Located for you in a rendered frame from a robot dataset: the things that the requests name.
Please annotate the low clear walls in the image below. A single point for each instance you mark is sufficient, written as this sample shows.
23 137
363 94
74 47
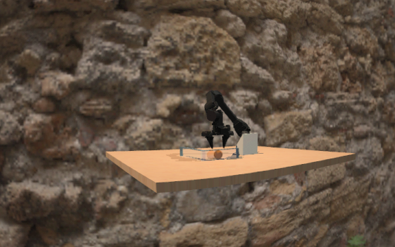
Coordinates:
210 155

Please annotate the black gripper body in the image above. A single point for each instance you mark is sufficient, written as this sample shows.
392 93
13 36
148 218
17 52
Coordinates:
210 134

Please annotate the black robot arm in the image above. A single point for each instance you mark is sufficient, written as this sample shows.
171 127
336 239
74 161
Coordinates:
215 99

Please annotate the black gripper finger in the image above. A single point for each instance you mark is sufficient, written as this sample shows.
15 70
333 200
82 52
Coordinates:
224 139
210 140

